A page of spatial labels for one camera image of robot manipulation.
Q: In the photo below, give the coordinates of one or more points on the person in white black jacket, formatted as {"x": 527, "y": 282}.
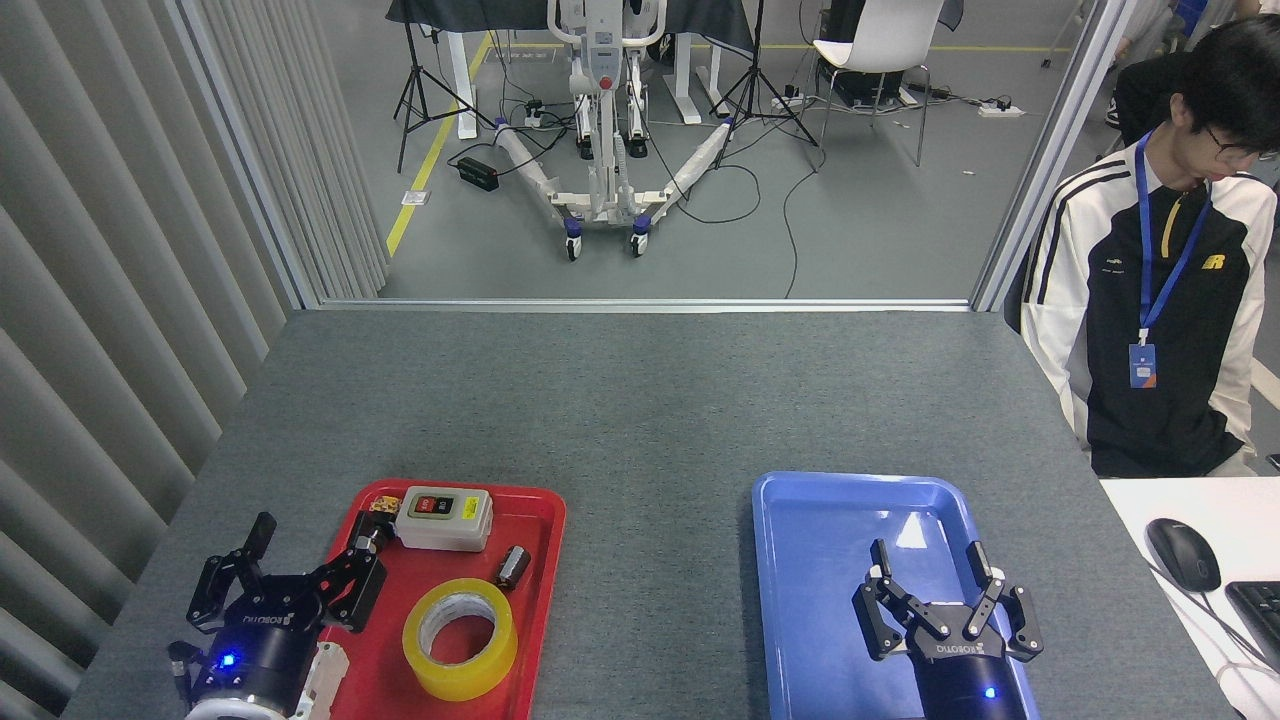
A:
{"x": 1160, "y": 400}

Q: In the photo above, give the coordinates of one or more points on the red plastic tray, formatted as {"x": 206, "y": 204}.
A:
{"x": 540, "y": 510}

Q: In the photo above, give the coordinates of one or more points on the blue plastic tray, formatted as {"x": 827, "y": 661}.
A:
{"x": 810, "y": 540}

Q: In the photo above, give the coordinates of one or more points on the small gold connector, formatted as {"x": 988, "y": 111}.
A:
{"x": 384, "y": 504}

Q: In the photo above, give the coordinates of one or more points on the black power adapter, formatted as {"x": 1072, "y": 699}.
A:
{"x": 478, "y": 173}

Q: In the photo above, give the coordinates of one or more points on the person in black trousers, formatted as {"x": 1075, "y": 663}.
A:
{"x": 1140, "y": 95}

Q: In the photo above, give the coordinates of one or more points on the white desk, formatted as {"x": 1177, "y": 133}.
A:
{"x": 1170, "y": 640}

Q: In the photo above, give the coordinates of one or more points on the grey slatted wall panel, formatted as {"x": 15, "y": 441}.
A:
{"x": 100, "y": 250}

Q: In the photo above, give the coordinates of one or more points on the white push button switch box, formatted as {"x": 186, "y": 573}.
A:
{"x": 445, "y": 520}

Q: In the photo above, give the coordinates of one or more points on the silver aluminium post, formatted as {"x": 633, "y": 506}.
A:
{"x": 250, "y": 170}
{"x": 1050, "y": 150}

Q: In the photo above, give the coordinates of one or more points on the white power strip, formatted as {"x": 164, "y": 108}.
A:
{"x": 1000, "y": 111}
{"x": 790, "y": 101}

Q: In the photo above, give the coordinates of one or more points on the small silver metal cylinder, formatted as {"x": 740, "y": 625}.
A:
{"x": 374, "y": 540}

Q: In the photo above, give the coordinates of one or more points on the black computer mouse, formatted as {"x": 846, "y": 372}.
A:
{"x": 1182, "y": 555}

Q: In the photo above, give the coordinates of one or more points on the yellow tape roll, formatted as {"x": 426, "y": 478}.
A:
{"x": 440, "y": 680}

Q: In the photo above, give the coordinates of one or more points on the white stand on wheels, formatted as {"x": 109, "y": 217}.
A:
{"x": 605, "y": 100}

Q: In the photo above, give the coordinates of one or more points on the silver aluminium rail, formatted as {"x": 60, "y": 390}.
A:
{"x": 640, "y": 305}

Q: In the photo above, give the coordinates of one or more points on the small dark metal cylinder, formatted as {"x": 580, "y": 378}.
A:
{"x": 512, "y": 567}

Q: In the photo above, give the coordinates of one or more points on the dark office chair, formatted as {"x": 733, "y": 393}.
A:
{"x": 1014, "y": 300}

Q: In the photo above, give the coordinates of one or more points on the black keyboard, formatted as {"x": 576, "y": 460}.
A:
{"x": 1258, "y": 615}

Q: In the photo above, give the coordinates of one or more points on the black tripod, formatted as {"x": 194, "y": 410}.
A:
{"x": 755, "y": 90}
{"x": 420, "y": 95}

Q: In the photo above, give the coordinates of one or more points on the white chair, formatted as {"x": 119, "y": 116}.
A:
{"x": 880, "y": 45}

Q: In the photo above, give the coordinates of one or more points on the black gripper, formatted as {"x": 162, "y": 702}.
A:
{"x": 965, "y": 680}
{"x": 255, "y": 650}

